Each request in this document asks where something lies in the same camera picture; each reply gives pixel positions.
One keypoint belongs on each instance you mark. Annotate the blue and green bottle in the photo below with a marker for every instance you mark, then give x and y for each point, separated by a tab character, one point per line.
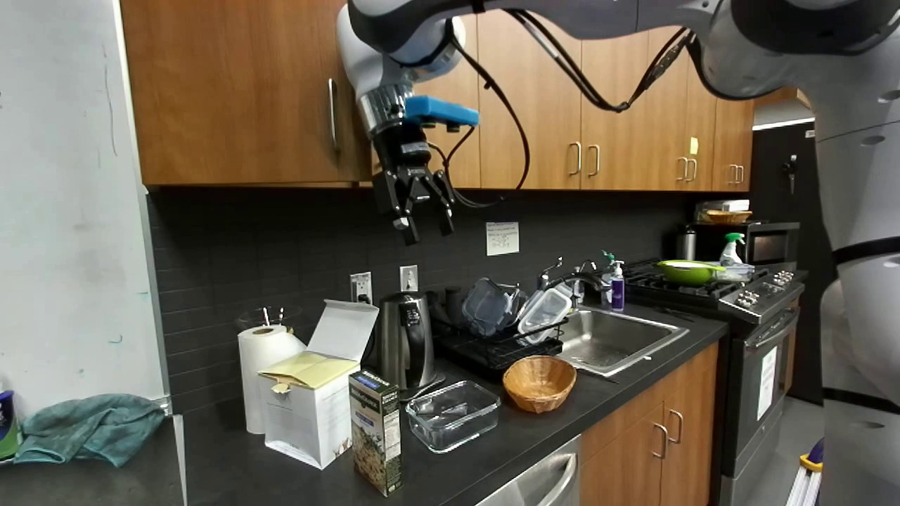
7	423

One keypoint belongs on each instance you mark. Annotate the black microwave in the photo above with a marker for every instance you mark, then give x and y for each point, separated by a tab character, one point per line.
771	242

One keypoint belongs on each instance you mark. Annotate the blue soap bottle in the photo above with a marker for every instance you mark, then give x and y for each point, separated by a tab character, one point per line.
617	284

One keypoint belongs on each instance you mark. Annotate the yellow paper sheet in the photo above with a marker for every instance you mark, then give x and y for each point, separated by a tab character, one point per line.
311	369

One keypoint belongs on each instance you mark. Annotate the teal cloth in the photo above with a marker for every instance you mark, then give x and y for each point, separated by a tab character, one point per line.
89	428

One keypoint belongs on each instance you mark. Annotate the black refrigerator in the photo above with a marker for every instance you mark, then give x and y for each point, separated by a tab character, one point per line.
788	187

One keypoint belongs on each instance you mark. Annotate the white paper label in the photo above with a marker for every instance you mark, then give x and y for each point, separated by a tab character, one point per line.
501	241

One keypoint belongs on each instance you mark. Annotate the white paper towel roll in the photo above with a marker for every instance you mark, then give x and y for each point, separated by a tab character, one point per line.
257	376

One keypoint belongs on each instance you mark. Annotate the open white cardboard box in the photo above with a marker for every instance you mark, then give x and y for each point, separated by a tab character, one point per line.
311	423

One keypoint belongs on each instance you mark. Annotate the grey Franka robot arm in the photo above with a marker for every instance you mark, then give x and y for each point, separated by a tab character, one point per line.
797	45

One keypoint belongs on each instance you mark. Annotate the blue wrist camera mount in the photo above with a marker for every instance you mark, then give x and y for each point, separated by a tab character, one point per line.
446	110

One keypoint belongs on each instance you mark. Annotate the tray on microwave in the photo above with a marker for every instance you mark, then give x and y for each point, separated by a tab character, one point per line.
723	212

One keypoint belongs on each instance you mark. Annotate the black electric kettle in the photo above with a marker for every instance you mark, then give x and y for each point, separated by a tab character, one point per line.
406	340

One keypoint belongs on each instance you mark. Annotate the green food carton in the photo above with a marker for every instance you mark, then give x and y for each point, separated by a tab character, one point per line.
378	437

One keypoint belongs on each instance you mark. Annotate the clear plastic food container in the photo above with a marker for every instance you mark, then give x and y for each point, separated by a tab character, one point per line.
546	309

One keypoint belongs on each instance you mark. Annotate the wooden bowl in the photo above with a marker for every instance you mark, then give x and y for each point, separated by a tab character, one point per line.
537	384

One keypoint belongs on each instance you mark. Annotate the green frying pan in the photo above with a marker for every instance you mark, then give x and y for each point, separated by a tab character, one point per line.
691	272

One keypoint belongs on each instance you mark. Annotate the black stove with oven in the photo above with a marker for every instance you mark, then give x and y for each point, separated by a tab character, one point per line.
759	356

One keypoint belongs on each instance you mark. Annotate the black dish rack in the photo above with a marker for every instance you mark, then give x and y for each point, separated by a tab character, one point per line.
487	349

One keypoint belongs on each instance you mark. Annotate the stainless steel sink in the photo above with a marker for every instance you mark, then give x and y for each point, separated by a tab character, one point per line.
613	339

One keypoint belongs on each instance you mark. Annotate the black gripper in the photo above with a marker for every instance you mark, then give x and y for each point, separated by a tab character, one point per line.
404	173

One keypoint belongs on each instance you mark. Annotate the stainless dishwasher front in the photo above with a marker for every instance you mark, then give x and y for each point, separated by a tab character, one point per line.
537	480

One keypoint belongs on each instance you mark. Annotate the chrome sink faucet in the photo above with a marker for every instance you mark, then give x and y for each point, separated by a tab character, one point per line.
577	273

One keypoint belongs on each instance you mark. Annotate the clear glass container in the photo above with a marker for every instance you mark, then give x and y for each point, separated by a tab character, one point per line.
454	413

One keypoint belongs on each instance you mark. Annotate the white wall outlet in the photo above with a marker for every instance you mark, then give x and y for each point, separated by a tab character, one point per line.
361	284
409	279

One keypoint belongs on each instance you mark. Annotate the silver thermos bottle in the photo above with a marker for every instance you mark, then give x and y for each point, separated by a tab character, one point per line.
686	246

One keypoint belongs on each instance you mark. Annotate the white spray bottle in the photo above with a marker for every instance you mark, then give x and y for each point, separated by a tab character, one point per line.
731	250

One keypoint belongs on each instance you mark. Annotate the wooden cabinet above refrigerator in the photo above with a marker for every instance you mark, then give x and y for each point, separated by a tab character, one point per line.
778	108

